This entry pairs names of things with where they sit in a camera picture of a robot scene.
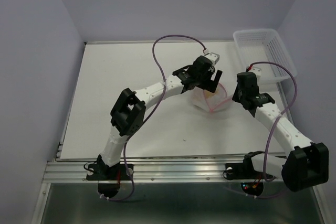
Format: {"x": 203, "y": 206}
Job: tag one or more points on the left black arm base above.
{"x": 109, "y": 179}

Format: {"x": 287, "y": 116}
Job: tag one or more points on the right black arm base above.
{"x": 245, "y": 170}

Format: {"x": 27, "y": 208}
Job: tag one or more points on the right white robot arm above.
{"x": 306, "y": 163}

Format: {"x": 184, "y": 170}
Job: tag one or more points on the aluminium mounting rail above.
{"x": 151, "y": 170}

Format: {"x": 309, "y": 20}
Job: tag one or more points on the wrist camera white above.
{"x": 257, "y": 71}
{"x": 213, "y": 57}

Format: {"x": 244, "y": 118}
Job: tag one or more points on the white plastic basket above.
{"x": 257, "y": 45}

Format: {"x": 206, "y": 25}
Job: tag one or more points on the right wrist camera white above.
{"x": 257, "y": 71}

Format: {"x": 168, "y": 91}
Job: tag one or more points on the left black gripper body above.
{"x": 203, "y": 78}

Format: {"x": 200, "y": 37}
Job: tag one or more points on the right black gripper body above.
{"x": 237, "y": 95}

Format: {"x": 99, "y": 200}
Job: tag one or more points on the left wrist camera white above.
{"x": 213, "y": 57}

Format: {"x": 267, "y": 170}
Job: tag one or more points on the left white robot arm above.
{"x": 127, "y": 115}

